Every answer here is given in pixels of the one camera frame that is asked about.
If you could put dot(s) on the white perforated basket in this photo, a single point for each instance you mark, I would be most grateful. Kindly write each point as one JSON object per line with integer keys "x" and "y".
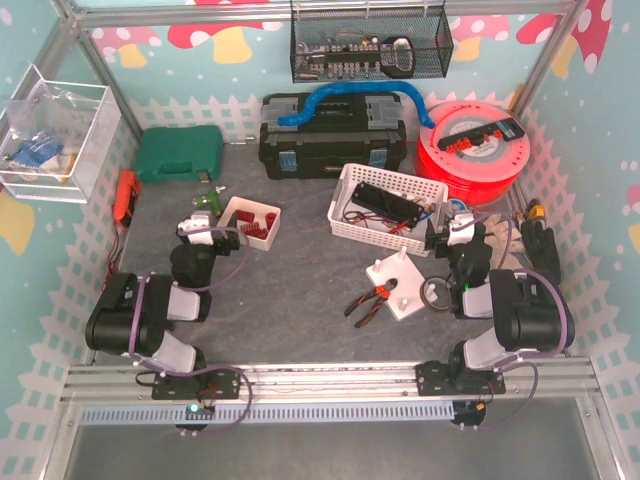
{"x": 353, "y": 222}

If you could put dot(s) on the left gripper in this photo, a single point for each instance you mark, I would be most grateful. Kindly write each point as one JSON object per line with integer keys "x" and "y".
{"x": 223, "y": 242}

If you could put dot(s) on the solder wire spool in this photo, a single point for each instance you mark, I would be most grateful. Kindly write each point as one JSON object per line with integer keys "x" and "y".
{"x": 456, "y": 205}

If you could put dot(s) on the orange multimeter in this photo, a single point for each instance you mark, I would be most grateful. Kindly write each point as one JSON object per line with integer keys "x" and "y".
{"x": 127, "y": 192}

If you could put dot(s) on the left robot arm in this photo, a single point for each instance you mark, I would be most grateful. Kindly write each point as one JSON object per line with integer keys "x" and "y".
{"x": 133, "y": 315}

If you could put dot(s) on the blue white work glove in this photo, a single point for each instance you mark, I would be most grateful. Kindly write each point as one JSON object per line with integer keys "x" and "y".
{"x": 37, "y": 151}

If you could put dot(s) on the green hose nozzle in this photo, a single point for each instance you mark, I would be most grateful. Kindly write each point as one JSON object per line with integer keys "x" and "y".
{"x": 210, "y": 200}

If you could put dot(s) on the clear acrylic box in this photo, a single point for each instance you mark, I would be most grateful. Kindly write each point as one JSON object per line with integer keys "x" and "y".
{"x": 84, "y": 116}

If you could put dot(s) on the black battery holder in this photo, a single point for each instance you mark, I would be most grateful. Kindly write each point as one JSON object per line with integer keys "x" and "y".
{"x": 386, "y": 204}

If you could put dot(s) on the yellow black screwdriver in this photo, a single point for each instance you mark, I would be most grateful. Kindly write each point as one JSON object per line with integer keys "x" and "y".
{"x": 536, "y": 211}

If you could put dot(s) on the white spring tray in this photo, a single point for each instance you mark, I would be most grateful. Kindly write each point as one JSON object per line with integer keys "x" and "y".
{"x": 228, "y": 219}

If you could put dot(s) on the black toolbox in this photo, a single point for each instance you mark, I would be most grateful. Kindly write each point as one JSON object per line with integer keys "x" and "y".
{"x": 366, "y": 129}

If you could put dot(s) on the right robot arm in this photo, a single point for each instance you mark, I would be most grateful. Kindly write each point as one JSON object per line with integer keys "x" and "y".
{"x": 507, "y": 275}

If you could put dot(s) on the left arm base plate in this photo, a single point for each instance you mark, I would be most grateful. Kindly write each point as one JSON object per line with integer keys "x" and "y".
{"x": 221, "y": 384}

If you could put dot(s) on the green tool case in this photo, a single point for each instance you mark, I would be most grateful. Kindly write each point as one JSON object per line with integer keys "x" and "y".
{"x": 179, "y": 154}

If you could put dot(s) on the black terminal strip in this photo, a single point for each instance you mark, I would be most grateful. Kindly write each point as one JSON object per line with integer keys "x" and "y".
{"x": 506, "y": 129}

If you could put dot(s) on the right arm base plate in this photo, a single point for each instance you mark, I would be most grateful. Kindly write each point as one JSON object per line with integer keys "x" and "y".
{"x": 434, "y": 378}

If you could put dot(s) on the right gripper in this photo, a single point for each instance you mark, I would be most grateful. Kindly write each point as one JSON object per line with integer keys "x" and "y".
{"x": 435, "y": 241}

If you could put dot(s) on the red filament spool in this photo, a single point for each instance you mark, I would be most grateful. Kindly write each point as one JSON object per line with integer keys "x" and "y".
{"x": 478, "y": 175}

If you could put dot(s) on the large red spring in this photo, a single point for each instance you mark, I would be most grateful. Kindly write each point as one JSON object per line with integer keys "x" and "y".
{"x": 270, "y": 219}

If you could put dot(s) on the black wire mesh basket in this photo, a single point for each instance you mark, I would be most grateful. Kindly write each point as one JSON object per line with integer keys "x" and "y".
{"x": 366, "y": 40}

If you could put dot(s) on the grey slotted cable duct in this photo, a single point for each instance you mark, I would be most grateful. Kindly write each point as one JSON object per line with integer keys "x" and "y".
{"x": 269, "y": 413}

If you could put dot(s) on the black work glove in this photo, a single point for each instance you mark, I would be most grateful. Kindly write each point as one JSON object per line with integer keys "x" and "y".
{"x": 540, "y": 247}

